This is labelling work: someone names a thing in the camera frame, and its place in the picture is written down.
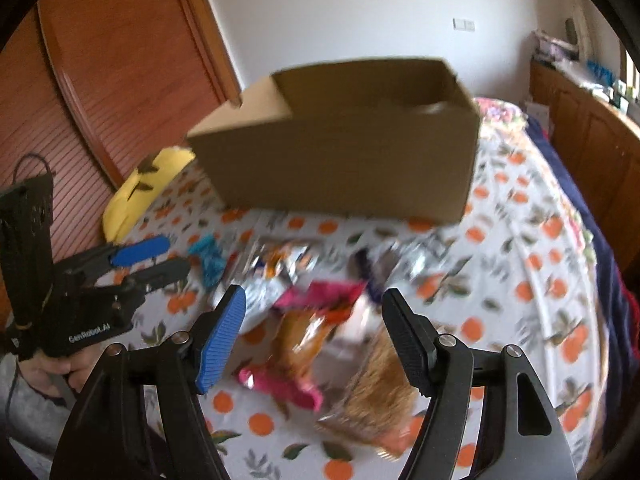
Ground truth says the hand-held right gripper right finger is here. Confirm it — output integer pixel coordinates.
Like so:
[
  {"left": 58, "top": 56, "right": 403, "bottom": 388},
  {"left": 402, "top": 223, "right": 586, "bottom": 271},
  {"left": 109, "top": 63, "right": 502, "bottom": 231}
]
[{"left": 381, "top": 287, "right": 576, "bottom": 480}]

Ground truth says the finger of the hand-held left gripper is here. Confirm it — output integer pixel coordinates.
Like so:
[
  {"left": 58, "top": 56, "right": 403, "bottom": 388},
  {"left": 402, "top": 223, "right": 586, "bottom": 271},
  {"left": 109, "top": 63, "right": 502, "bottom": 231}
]
[
  {"left": 60, "top": 235, "right": 171, "bottom": 275},
  {"left": 92, "top": 259, "right": 192, "bottom": 294}
]

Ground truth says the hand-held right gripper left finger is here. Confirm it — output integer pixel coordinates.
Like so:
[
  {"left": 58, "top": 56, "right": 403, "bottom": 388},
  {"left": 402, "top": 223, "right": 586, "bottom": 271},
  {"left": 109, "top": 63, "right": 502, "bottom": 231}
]
[{"left": 49, "top": 284, "right": 247, "bottom": 480}]

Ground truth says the pile of colourful snack bags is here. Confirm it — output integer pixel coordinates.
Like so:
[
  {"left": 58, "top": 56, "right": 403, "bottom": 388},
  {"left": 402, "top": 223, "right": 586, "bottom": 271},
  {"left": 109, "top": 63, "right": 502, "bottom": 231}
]
[{"left": 187, "top": 232, "right": 463, "bottom": 461}]

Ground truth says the brown cardboard box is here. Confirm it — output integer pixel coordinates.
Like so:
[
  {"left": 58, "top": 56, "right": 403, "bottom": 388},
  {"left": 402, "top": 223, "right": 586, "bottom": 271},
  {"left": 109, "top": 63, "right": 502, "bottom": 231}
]
[{"left": 186, "top": 57, "right": 482, "bottom": 226}]

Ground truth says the person's left forearm grey sleeve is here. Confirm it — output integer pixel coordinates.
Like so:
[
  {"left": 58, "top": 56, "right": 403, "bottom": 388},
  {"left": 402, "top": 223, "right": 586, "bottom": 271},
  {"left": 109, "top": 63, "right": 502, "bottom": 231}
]
[{"left": 0, "top": 355, "right": 76, "bottom": 461}]

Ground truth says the person's left hand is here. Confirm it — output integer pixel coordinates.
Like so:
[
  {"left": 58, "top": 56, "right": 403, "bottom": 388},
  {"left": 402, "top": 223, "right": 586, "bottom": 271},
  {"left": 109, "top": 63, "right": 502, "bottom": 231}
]
[{"left": 24, "top": 346, "right": 103, "bottom": 403}]

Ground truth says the yellow pillow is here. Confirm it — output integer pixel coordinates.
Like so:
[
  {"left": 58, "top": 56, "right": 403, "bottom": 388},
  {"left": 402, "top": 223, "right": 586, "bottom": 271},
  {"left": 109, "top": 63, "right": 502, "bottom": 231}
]
[{"left": 102, "top": 146, "right": 196, "bottom": 243}]

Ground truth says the orange fruit printed bed sheet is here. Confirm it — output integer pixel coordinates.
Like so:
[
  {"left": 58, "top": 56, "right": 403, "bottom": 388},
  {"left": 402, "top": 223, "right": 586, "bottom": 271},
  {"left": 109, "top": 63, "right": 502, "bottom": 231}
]
[{"left": 107, "top": 97, "right": 608, "bottom": 480}]

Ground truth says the wooden louvred wardrobe door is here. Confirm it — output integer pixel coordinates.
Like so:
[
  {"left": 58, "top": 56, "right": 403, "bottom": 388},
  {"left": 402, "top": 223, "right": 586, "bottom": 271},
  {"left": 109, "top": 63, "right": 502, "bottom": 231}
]
[{"left": 0, "top": 0, "right": 245, "bottom": 341}]

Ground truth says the navy blue blanket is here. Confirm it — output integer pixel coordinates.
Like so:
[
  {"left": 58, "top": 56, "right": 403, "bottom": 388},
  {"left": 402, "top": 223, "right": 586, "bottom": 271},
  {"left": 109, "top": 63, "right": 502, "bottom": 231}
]
[{"left": 525, "top": 115, "right": 640, "bottom": 411}]

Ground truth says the floral quilt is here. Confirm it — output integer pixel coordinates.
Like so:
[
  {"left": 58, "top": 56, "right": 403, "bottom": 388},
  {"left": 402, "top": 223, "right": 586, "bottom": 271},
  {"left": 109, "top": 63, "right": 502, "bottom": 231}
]
[{"left": 474, "top": 96, "right": 528, "bottom": 133}]

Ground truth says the wooden cabinet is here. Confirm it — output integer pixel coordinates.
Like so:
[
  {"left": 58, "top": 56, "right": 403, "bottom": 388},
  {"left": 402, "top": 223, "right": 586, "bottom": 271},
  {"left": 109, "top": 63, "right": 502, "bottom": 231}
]
[{"left": 529, "top": 60, "right": 640, "bottom": 281}]

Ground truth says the clutter of household items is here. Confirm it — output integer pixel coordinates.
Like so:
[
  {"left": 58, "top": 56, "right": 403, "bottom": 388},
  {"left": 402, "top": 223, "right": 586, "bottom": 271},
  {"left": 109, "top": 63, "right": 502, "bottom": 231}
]
[{"left": 532, "top": 5, "right": 633, "bottom": 111}]

